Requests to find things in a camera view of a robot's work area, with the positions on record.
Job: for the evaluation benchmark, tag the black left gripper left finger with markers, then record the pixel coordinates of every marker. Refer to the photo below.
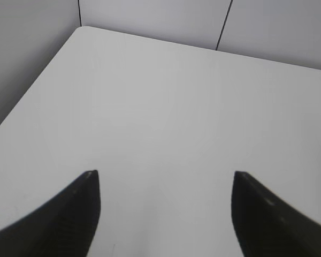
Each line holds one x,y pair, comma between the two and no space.
63,226

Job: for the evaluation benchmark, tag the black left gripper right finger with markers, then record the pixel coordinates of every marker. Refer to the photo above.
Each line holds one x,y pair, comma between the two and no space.
265,225

